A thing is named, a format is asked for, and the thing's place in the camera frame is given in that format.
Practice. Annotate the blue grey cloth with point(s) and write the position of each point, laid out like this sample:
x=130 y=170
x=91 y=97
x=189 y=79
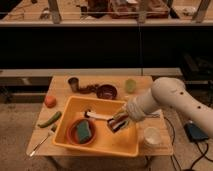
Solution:
x=155 y=115

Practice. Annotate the green sponge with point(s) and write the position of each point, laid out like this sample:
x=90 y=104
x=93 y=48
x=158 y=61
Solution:
x=83 y=132

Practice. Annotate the dark grape bunch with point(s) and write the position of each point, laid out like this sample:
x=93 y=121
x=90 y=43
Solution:
x=88 y=89

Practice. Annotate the striped whiteboard eraser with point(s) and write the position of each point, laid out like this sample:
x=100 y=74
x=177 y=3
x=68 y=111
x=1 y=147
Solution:
x=115 y=124

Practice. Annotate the green cucumber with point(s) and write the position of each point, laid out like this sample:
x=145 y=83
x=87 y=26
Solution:
x=51 y=120

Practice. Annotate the metal cup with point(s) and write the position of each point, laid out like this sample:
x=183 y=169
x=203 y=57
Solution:
x=74 y=84

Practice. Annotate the wooden table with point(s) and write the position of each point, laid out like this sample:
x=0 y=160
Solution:
x=60 y=89

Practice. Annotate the black box with cable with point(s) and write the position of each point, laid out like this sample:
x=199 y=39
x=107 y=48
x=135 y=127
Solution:
x=194 y=133

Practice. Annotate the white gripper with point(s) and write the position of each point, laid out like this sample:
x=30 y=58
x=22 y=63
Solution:
x=121 y=115

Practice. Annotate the yellow plastic tub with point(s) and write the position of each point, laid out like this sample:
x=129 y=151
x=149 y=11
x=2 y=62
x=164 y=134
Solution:
x=122 y=143

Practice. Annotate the red bowl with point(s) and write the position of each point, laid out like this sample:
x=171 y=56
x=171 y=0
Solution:
x=71 y=132

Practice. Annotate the green plastic cup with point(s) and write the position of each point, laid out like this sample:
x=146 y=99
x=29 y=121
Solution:
x=130 y=85

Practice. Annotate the purple bowl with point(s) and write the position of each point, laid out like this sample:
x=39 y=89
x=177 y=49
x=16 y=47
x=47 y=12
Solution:
x=107 y=91

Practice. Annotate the orange tomato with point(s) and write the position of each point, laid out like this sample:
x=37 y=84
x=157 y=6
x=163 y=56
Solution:
x=50 y=101

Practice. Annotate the white handled brush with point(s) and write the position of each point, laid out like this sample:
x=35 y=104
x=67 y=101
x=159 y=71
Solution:
x=90 y=114

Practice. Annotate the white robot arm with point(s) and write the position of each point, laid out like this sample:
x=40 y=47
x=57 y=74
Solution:
x=168 y=92

